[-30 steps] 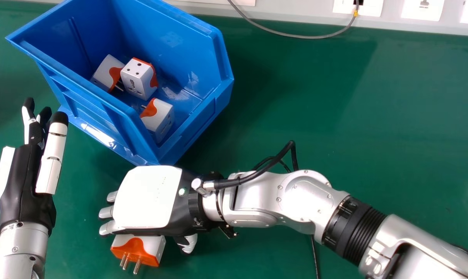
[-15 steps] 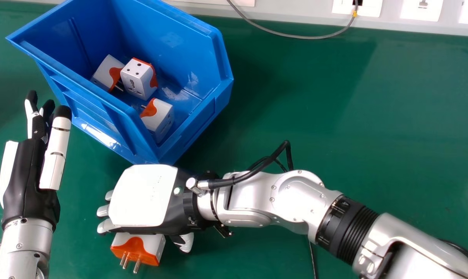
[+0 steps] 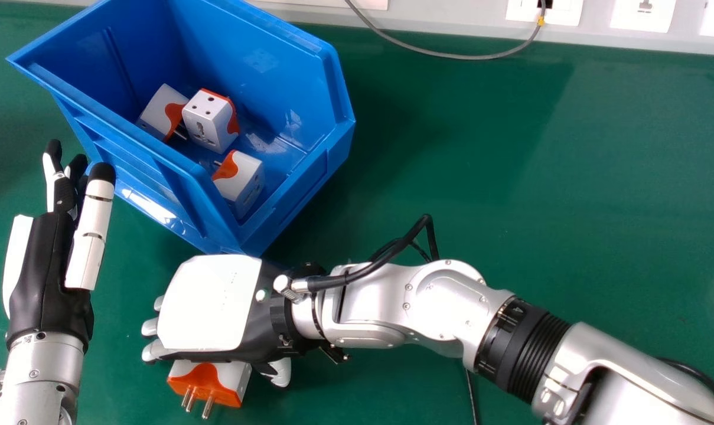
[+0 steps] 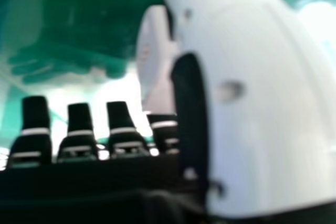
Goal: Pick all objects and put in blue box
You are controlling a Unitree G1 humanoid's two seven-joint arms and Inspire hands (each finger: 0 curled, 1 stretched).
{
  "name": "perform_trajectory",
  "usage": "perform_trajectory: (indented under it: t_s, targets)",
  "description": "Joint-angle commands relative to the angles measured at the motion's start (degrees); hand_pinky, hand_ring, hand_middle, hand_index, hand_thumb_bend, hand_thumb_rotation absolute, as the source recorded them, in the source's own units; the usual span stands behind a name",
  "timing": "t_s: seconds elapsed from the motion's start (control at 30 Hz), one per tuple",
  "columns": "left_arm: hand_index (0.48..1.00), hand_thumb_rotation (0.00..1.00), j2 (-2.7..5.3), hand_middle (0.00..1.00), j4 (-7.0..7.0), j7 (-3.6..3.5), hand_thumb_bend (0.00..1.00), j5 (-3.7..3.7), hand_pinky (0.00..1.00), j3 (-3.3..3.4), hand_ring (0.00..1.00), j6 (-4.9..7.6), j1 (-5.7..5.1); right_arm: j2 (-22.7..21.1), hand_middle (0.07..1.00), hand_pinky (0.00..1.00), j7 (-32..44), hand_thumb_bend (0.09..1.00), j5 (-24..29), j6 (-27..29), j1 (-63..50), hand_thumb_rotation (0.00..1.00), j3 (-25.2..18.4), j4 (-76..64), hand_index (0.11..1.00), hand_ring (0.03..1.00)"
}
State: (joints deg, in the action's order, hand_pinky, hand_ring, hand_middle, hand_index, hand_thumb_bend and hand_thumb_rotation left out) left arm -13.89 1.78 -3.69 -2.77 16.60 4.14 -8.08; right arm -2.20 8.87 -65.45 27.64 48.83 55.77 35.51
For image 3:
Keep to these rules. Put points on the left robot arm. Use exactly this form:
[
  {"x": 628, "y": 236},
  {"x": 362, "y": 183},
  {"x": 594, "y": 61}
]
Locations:
[{"x": 35, "y": 378}]

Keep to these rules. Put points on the blue plastic bin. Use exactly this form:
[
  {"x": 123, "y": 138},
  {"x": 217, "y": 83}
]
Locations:
[{"x": 262, "y": 77}]

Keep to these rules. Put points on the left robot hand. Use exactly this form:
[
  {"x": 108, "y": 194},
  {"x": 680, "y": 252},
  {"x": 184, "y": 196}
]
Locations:
[{"x": 49, "y": 265}]

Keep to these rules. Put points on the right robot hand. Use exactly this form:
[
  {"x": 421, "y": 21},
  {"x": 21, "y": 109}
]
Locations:
[{"x": 215, "y": 310}]

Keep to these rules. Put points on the white-and-orange plug adapter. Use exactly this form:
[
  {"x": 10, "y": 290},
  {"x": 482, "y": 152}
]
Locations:
[
  {"x": 206, "y": 383},
  {"x": 206, "y": 121},
  {"x": 156, "y": 110},
  {"x": 243, "y": 181}
]

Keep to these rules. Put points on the white wall socket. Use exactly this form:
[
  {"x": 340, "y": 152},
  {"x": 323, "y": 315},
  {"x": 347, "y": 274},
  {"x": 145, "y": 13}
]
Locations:
[
  {"x": 544, "y": 10},
  {"x": 643, "y": 13}
]

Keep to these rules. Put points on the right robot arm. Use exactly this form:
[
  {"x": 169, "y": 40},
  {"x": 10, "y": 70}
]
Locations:
[{"x": 481, "y": 330}]

